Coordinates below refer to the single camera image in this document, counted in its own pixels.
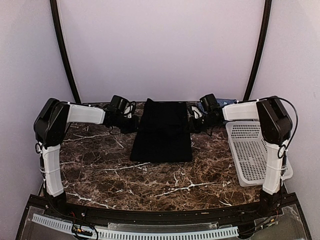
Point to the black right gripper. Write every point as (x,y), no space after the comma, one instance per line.
(194,128)

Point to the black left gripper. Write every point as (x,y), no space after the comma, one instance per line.
(135,124)

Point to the blue checkered shirt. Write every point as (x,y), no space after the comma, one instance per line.
(224,101)

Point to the black garment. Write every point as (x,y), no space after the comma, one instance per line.
(163,134)

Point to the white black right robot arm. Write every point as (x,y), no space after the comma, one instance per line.
(277,129)

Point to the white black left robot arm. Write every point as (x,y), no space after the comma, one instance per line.
(51,126)

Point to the white plastic laundry basket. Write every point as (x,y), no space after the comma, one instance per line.
(249,151)

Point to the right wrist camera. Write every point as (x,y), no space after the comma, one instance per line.
(195,112)

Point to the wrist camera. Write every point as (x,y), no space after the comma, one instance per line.
(130,110)
(195,112)

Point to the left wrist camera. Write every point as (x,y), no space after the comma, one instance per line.
(130,110)

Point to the black front table rail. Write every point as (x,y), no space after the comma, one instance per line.
(241,214)

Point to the white slotted cable duct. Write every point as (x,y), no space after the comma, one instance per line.
(121,231)

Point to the black left corner post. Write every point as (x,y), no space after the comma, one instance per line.
(63,50)

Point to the black corner post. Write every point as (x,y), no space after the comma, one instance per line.
(63,50)
(259,49)

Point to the black right corner post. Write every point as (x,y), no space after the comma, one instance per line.
(259,49)

